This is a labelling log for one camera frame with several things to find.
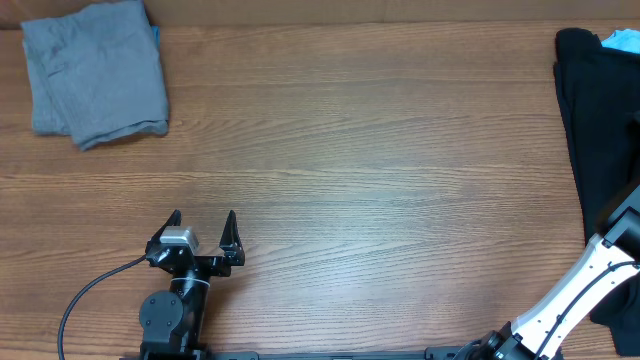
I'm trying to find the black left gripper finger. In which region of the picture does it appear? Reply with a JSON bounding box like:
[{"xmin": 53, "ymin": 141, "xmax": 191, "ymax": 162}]
[
  {"xmin": 219, "ymin": 210, "xmax": 244, "ymax": 255},
  {"xmin": 152, "ymin": 209, "xmax": 182, "ymax": 243}
]

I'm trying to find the black t-shirt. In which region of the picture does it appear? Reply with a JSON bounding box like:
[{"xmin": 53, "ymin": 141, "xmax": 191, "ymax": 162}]
[{"xmin": 552, "ymin": 27, "xmax": 640, "ymax": 357}]

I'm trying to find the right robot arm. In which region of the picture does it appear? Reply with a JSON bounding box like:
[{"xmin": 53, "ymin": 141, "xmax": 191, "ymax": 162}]
[{"xmin": 454, "ymin": 189, "xmax": 639, "ymax": 360}]

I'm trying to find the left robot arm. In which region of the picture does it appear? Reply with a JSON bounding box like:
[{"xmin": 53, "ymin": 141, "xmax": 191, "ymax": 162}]
[{"xmin": 139, "ymin": 210, "xmax": 245, "ymax": 359}]

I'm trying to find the folded grey cloth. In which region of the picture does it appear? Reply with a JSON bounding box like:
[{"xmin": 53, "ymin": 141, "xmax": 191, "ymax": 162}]
[{"xmin": 21, "ymin": 1, "xmax": 169, "ymax": 151}]

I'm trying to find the blue cloth under grey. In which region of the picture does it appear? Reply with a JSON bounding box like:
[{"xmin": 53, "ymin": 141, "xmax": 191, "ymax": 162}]
[{"xmin": 151, "ymin": 26, "xmax": 160, "ymax": 47}]

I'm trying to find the light blue t-shirt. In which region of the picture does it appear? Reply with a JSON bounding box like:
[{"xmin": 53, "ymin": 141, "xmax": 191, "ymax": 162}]
[{"xmin": 601, "ymin": 29, "xmax": 640, "ymax": 54}]

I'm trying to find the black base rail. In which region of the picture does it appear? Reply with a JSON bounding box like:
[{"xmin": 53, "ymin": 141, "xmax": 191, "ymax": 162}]
[{"xmin": 119, "ymin": 345, "xmax": 566, "ymax": 360}]

